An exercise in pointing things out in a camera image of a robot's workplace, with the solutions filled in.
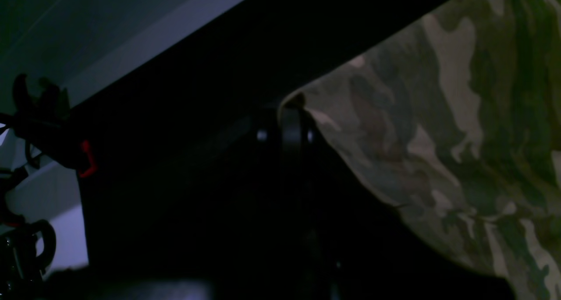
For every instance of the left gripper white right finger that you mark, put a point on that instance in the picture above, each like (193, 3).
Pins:
(348, 221)

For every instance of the camouflage t-shirt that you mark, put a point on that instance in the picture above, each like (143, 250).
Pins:
(455, 121)

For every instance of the black table cloth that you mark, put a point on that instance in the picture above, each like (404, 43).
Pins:
(244, 62)

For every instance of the red clamp left rear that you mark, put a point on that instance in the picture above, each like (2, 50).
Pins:
(90, 166)

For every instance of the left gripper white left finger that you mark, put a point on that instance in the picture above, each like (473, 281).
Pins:
(190, 206)

